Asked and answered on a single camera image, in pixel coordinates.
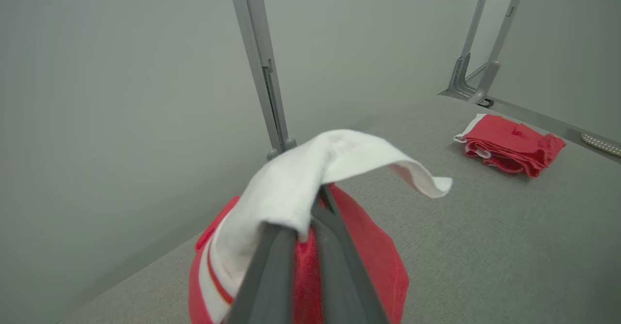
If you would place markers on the red shirt white sleeves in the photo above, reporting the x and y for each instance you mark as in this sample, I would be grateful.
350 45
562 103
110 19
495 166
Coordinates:
301 178

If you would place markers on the grey partition post round feet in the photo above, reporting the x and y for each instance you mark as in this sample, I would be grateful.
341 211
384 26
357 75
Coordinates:
254 33

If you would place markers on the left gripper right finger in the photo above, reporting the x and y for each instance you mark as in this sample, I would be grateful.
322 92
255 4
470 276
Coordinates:
344 285

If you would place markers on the grey metal frame leg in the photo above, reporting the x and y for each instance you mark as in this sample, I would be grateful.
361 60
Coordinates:
506 23

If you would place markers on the black frame foot pad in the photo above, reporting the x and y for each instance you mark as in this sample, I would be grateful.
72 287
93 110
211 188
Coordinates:
485 103

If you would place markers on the pale perforated plastic edge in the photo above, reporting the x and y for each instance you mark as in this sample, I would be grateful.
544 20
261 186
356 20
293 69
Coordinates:
604 144

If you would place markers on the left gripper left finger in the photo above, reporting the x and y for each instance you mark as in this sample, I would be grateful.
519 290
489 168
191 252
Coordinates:
267 285

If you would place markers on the red shorts white trim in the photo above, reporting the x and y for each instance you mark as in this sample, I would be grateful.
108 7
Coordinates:
509 142

